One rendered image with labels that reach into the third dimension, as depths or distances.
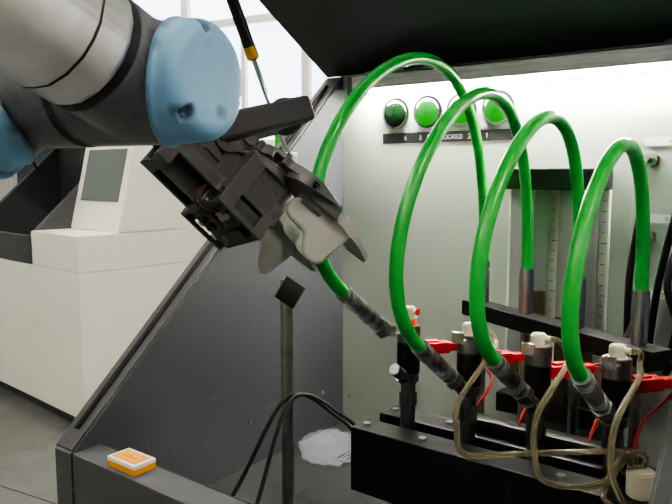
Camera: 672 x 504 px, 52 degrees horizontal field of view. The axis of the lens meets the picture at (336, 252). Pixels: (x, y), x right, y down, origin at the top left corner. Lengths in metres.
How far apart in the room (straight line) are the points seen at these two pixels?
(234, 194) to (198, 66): 0.19
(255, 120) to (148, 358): 0.42
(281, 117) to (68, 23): 0.31
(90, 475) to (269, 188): 0.44
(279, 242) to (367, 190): 0.51
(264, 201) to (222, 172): 0.04
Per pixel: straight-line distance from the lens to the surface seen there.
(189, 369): 1.00
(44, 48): 0.38
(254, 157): 0.61
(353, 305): 0.73
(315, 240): 0.62
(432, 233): 1.12
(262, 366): 1.10
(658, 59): 0.98
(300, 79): 5.56
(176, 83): 0.41
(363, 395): 1.26
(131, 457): 0.85
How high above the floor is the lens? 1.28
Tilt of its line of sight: 7 degrees down
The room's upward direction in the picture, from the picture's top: straight up
